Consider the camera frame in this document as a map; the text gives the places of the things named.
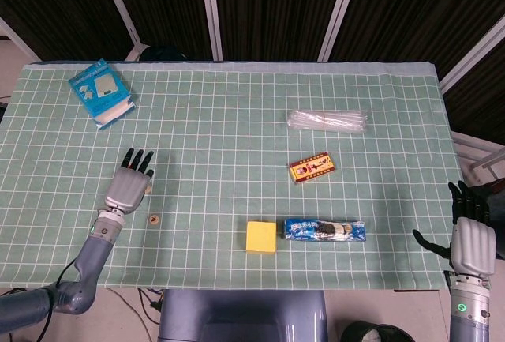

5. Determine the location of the floor cable with plug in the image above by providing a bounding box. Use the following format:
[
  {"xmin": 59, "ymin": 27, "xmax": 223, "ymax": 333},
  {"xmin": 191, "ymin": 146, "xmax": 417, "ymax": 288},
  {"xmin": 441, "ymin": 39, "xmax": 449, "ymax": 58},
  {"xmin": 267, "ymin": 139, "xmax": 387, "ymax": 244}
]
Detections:
[{"xmin": 137, "ymin": 288, "xmax": 165, "ymax": 324}]

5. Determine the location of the black object behind table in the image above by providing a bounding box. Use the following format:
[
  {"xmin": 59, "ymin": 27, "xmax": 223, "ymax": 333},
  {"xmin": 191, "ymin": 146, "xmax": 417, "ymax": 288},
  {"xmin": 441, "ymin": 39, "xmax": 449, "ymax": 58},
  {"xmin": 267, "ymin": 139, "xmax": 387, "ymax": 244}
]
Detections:
[{"xmin": 140, "ymin": 45, "xmax": 190, "ymax": 62}]

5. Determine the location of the blue grey robot torso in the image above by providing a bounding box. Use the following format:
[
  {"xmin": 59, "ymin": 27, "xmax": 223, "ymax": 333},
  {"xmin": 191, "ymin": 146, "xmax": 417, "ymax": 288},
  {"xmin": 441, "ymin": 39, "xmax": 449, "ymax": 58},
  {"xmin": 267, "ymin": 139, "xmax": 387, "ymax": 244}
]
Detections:
[{"xmin": 157, "ymin": 289, "xmax": 328, "ymax": 342}]

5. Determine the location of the blue scale carton box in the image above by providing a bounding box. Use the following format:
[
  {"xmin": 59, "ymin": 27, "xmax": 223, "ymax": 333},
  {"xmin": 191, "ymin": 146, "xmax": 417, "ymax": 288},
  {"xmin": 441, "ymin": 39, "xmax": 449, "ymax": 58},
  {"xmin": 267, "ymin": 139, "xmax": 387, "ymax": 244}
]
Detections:
[{"xmin": 68, "ymin": 57, "xmax": 137, "ymax": 132}]

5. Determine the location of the blue cookie package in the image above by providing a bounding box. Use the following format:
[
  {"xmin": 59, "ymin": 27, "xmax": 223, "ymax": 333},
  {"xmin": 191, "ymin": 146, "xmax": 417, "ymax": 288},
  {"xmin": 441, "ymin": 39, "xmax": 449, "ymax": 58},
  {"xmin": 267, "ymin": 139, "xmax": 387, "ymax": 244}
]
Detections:
[{"xmin": 282, "ymin": 218, "xmax": 368, "ymax": 242}]

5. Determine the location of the small yellow red box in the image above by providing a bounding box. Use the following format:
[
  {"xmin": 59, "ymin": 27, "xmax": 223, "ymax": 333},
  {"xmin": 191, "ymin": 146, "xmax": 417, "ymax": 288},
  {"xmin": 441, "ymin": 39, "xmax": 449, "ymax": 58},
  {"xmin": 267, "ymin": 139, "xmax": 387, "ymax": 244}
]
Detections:
[{"xmin": 288, "ymin": 152, "xmax": 337, "ymax": 186}]

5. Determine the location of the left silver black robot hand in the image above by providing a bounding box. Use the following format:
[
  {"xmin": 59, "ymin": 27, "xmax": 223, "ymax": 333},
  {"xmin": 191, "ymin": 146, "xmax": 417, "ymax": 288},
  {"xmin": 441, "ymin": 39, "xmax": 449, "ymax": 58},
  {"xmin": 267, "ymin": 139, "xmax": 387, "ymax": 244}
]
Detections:
[{"xmin": 103, "ymin": 147, "xmax": 155, "ymax": 215}]

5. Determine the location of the white partition frame post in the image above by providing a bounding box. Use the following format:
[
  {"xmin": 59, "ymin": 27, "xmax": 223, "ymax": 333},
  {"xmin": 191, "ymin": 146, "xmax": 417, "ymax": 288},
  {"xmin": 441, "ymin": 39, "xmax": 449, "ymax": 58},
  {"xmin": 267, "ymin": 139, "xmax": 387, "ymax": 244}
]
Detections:
[
  {"xmin": 439, "ymin": 13, "xmax": 505, "ymax": 94},
  {"xmin": 198, "ymin": 0, "xmax": 224, "ymax": 62},
  {"xmin": 317, "ymin": 0, "xmax": 364, "ymax": 62},
  {"xmin": 94, "ymin": 0, "xmax": 143, "ymax": 62},
  {"xmin": 0, "ymin": 16, "xmax": 43, "ymax": 62}
]

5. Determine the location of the green checked tablecloth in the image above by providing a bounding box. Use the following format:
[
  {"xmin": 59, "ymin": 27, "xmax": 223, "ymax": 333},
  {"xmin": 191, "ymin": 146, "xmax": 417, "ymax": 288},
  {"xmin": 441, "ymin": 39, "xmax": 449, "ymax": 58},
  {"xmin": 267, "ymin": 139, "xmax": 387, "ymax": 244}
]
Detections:
[{"xmin": 0, "ymin": 60, "xmax": 465, "ymax": 291}]

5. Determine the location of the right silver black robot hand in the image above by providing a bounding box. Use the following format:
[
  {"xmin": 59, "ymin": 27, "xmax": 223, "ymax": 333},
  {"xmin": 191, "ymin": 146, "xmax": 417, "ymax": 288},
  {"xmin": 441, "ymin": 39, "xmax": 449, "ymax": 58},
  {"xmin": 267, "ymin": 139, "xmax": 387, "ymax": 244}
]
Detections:
[{"xmin": 411, "ymin": 179, "xmax": 497, "ymax": 279}]

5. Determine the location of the yellow sponge block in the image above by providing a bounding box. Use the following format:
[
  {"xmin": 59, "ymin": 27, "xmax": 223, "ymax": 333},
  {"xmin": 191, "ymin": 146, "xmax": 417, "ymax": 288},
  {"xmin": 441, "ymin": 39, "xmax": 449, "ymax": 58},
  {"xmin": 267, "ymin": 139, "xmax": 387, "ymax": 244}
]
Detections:
[{"xmin": 245, "ymin": 221, "xmax": 278, "ymax": 255}]

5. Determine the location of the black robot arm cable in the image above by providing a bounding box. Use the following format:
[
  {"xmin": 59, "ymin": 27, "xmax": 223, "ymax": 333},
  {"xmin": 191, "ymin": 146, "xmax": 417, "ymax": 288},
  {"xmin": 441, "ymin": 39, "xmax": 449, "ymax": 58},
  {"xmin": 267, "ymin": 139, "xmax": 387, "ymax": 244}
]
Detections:
[{"xmin": 37, "ymin": 257, "xmax": 78, "ymax": 342}]

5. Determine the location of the black waste bin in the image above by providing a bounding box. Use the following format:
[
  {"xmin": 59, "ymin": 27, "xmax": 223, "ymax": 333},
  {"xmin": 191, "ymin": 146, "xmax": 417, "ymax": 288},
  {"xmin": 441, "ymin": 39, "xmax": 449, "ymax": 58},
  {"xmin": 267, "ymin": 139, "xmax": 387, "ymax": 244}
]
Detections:
[{"xmin": 341, "ymin": 320, "xmax": 415, "ymax": 342}]

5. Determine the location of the bundle of clear plastic straws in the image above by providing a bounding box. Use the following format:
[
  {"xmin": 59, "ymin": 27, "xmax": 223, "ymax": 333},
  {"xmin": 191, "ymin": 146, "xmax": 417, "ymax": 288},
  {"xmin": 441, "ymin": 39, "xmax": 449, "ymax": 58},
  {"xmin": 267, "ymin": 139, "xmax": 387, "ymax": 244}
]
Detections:
[{"xmin": 286, "ymin": 109, "xmax": 370, "ymax": 136}]

